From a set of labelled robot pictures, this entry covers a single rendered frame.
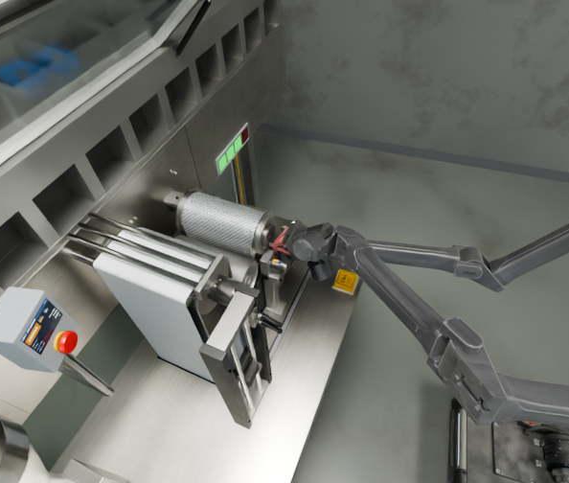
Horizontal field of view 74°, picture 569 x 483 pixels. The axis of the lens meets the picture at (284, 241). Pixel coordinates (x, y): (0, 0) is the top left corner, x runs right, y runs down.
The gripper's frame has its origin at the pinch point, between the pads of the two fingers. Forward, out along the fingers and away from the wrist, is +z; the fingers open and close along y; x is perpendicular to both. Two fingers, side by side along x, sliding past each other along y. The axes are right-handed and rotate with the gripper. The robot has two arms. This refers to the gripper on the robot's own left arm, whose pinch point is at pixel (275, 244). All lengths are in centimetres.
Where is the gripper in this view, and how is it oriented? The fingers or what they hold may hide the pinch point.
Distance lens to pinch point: 110.4
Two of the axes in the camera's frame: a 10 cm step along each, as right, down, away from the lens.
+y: 3.7, -7.3, 5.7
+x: -5.9, -6.6, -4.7
